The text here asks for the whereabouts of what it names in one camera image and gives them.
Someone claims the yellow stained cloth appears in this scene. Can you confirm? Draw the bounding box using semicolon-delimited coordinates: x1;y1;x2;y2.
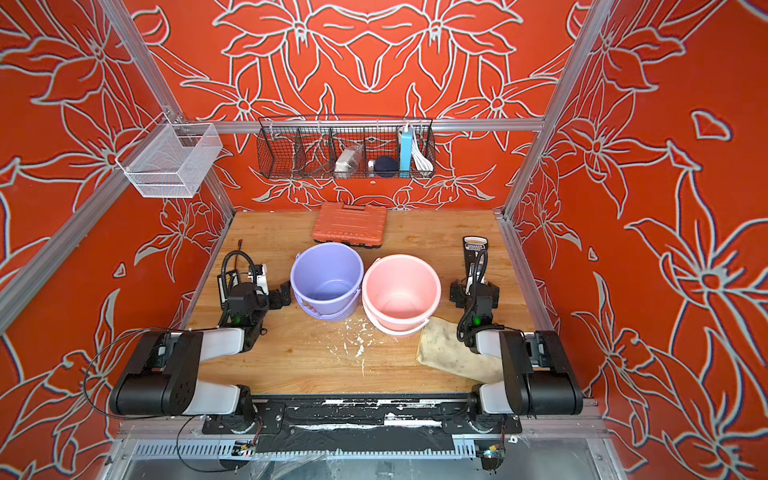
417;316;503;384

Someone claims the pink plastic bucket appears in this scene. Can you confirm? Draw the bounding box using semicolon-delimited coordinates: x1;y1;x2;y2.
361;254;442;336

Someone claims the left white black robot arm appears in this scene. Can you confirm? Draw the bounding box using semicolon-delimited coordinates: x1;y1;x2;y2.
109;282;291;425

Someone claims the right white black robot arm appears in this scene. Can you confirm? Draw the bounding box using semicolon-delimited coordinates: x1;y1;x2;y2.
450;280;584;416

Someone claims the purple plastic bucket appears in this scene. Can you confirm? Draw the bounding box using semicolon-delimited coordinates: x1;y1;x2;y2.
290;242;365;322

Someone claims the dark blue round object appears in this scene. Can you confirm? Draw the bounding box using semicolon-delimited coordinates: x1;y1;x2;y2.
373;156;399;178

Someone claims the light blue box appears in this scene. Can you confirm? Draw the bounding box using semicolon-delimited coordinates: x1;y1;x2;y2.
398;124;413;178

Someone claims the black white handled brush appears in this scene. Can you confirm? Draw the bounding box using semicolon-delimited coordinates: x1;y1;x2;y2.
462;236;489;284

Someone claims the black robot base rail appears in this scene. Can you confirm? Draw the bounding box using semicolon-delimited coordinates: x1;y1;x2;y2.
202;393;522;457

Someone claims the white cable bundle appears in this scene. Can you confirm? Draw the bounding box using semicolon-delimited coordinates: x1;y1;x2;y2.
411;139;434;178

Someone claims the black wire wall basket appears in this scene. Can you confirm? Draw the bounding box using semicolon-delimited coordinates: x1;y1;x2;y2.
256;115;436;180

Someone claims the white wire mesh basket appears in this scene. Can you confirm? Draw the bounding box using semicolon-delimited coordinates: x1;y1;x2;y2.
120;123;222;199

